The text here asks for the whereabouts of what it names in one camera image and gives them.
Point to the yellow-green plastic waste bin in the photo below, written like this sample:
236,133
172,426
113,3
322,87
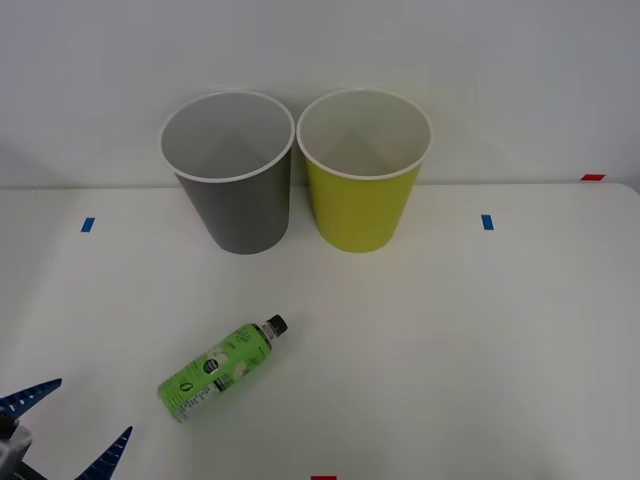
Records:
360,210

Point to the green label plastic bottle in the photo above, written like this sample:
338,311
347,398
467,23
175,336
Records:
220,367

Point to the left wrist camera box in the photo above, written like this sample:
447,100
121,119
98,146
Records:
15,445

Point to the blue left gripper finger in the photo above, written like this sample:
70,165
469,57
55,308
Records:
30,395
107,457

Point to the grey plastic waste bin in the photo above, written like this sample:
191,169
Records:
240,215

